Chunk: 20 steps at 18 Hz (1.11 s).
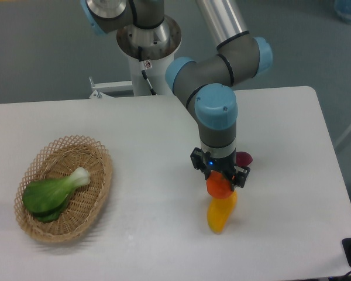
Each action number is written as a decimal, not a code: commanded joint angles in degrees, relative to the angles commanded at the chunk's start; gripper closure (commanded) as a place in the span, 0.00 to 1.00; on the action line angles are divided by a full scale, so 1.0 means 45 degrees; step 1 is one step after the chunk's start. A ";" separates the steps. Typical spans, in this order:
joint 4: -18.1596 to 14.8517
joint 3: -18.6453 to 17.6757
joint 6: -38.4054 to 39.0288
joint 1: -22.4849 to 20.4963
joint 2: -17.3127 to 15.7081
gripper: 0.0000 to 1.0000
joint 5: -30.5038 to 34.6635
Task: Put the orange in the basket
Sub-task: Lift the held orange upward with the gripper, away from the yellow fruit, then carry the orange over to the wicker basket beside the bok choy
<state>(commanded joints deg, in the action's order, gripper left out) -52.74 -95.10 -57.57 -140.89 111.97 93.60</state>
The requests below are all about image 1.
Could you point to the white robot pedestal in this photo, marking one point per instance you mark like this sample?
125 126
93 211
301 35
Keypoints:
149 53

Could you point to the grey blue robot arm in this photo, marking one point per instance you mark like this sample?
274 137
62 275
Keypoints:
204 88

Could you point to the woven wicker basket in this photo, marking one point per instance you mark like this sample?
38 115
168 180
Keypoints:
59 159

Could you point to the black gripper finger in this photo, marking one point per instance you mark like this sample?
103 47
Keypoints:
239 176
198 160

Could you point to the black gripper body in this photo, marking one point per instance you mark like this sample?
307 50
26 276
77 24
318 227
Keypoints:
223 165

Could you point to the dark red fruit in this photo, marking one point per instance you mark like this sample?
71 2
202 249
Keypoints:
243 159

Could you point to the orange fruit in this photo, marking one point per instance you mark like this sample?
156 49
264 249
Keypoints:
218 186

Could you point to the green bok choy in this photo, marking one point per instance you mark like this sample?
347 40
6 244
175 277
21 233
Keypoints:
46 199

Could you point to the blue object top right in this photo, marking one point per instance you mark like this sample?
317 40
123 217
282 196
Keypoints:
343 10

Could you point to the yellow mango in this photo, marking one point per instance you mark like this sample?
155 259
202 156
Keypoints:
219 211

